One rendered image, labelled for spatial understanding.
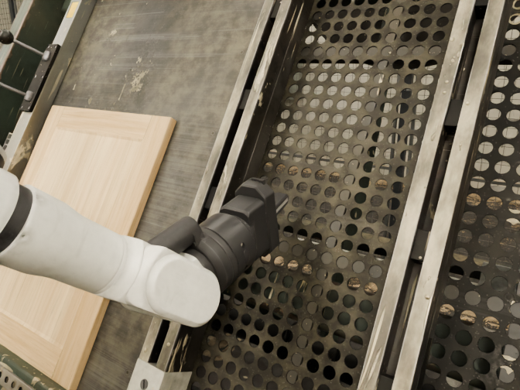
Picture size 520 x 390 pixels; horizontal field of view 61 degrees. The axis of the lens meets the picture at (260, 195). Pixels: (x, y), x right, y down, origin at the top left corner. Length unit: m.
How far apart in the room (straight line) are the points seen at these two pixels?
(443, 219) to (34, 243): 0.45
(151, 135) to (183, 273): 0.53
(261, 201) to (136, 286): 0.24
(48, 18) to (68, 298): 0.95
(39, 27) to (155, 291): 1.26
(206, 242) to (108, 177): 0.51
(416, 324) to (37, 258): 0.42
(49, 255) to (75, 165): 0.71
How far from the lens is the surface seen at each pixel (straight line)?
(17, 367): 1.05
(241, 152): 0.74
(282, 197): 0.69
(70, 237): 0.43
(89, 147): 1.11
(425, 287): 0.58
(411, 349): 0.58
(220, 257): 0.55
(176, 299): 0.48
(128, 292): 0.47
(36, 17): 1.62
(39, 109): 1.33
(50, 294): 1.06
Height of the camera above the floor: 1.49
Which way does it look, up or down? 17 degrees down
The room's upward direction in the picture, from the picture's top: straight up
